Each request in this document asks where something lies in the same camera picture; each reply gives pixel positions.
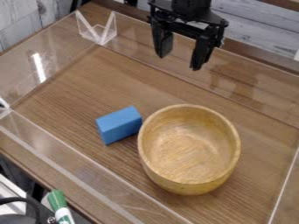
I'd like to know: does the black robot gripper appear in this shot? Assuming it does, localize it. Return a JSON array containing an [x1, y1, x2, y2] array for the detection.
[[149, 0, 230, 71]]

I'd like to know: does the black cable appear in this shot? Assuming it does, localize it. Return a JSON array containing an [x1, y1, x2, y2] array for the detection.
[[0, 197, 43, 218]]

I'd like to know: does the blue foam block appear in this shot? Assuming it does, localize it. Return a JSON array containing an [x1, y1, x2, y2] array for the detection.
[[96, 106, 143, 144]]

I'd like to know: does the brown wooden bowl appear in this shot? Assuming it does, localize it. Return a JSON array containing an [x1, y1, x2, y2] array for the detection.
[[138, 104, 242, 195]]

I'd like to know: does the green and white marker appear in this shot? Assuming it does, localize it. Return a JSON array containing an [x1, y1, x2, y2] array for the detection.
[[47, 189, 76, 224]]

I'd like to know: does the clear acrylic tray wall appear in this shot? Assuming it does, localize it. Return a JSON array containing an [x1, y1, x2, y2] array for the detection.
[[0, 108, 191, 224]]

